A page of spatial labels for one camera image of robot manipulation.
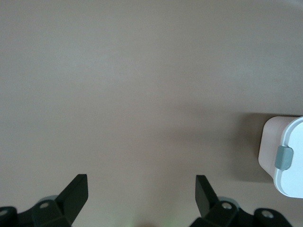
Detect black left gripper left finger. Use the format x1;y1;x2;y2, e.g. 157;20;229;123
0;174;89;227

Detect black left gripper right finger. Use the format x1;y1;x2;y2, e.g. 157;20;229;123
195;175;296;227

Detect white box lid grey clips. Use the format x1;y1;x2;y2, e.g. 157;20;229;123
273;115;303;199

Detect pink plastic storage box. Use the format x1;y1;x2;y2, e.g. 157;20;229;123
258;116;298;183

